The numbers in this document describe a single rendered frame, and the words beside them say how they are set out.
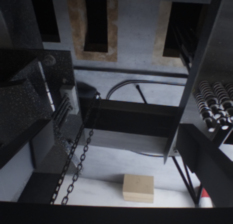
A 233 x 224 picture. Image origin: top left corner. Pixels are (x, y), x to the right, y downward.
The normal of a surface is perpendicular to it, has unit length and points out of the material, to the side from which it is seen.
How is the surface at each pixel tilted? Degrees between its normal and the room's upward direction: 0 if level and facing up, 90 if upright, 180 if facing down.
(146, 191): 90
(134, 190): 90
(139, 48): 0
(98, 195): 90
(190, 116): 0
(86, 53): 0
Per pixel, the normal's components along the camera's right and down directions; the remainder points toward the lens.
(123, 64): -0.15, 0.65
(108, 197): 0.00, -0.76
